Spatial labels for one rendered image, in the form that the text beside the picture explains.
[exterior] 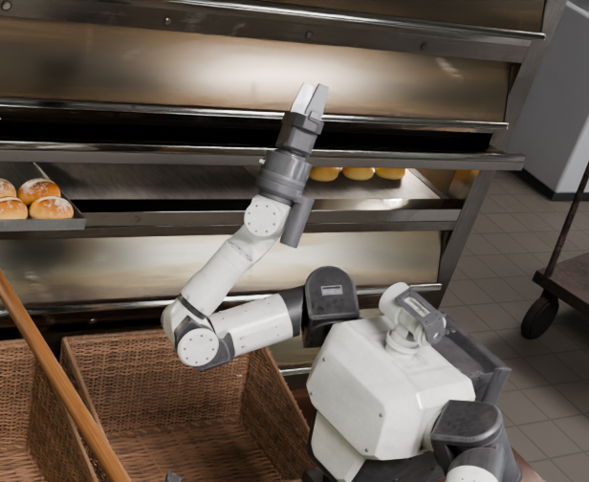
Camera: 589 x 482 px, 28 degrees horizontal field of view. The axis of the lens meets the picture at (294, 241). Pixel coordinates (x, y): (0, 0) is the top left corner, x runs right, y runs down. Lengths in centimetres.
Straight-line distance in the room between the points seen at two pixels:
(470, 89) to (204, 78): 81
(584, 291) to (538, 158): 201
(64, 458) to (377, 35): 123
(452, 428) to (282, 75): 110
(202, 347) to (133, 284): 75
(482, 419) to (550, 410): 305
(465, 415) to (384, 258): 134
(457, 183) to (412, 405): 145
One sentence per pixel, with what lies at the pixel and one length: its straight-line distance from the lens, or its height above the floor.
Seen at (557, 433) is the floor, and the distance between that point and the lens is 496.
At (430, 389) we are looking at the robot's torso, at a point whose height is 140.
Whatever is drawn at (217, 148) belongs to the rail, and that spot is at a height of 143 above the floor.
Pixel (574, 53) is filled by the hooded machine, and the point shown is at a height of 82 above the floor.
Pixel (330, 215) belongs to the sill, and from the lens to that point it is 313.
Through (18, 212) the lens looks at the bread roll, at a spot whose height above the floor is 122.
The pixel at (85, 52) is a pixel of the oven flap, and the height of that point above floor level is 156.
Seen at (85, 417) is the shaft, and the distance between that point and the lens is 208.
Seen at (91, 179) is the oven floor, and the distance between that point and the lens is 290.
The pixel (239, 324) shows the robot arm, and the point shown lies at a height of 132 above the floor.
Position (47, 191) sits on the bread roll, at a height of 122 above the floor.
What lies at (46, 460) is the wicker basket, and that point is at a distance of 289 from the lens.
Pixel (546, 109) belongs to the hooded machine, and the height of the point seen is 46.
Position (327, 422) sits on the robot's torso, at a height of 123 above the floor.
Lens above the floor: 246
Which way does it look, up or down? 26 degrees down
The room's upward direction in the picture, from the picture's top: 19 degrees clockwise
